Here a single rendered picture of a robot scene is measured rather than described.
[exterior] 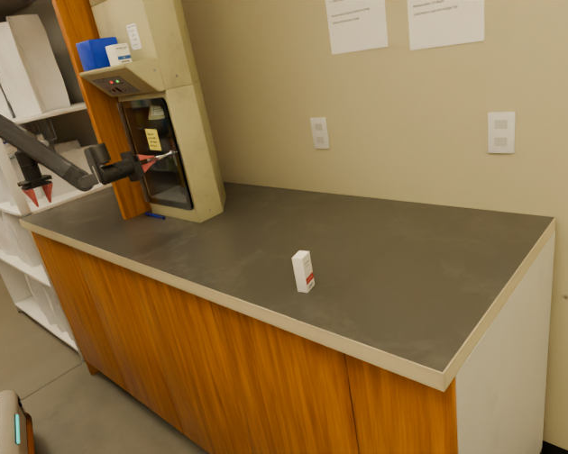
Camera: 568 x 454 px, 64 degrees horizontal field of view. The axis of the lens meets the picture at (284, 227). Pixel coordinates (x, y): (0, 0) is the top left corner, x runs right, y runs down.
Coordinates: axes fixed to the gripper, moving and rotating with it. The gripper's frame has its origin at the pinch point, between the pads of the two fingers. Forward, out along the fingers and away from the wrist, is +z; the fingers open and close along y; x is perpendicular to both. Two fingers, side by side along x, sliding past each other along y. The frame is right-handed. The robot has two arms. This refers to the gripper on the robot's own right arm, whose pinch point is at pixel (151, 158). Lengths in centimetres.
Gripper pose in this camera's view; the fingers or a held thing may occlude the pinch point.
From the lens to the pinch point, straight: 165.9
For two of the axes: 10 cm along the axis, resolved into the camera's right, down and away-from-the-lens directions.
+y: -2.7, -9.2, -2.7
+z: 6.5, -3.9, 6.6
